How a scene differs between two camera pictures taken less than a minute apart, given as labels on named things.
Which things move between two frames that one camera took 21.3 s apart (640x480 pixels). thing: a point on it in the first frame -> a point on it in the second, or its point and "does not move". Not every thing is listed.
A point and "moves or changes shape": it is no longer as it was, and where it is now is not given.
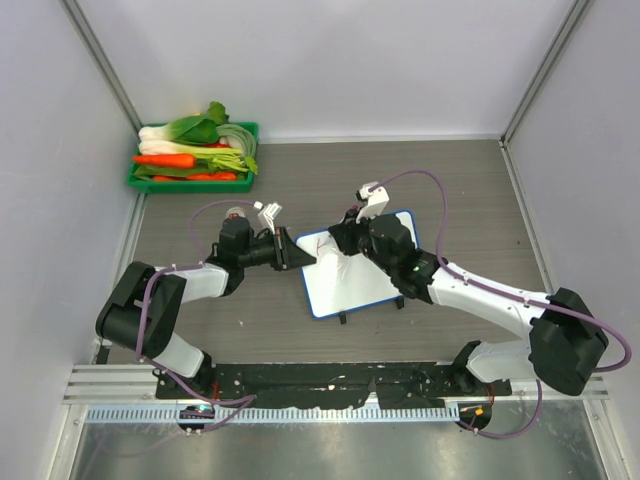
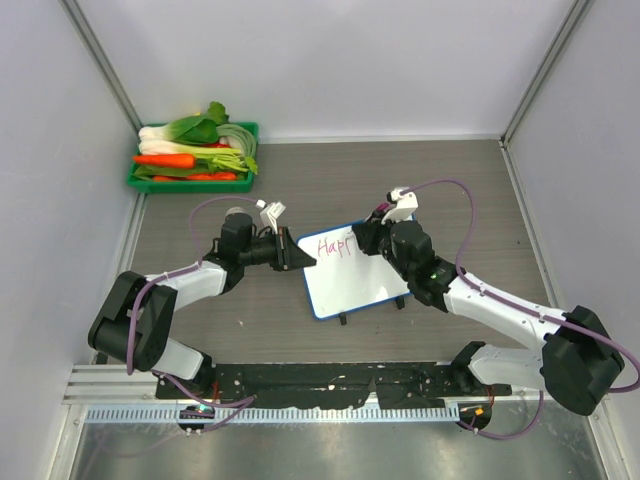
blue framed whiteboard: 339,281 does not move
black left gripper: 285,259 does not move
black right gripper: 345,235 -> 368,233
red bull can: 235,212 does not move
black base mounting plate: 393,386 does not move
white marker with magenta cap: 351,214 moves or changes shape
